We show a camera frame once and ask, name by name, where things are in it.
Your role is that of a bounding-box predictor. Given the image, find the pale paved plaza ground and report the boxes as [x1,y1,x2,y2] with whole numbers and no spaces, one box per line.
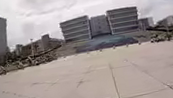
[0,38,173,98]

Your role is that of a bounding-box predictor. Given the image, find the row of bollards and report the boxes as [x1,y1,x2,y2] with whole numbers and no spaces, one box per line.
[60,40,143,59]

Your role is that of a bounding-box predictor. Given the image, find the twin block grey building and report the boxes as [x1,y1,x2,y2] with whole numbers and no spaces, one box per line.
[57,4,142,45]

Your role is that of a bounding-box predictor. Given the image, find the wide stone stairs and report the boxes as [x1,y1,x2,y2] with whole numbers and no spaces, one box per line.
[52,26,163,58]

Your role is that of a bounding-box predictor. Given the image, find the small pale building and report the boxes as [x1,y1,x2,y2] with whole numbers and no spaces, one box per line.
[137,16,156,32]

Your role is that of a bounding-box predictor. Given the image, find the low grey building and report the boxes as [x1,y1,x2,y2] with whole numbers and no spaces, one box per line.
[13,31,65,59]

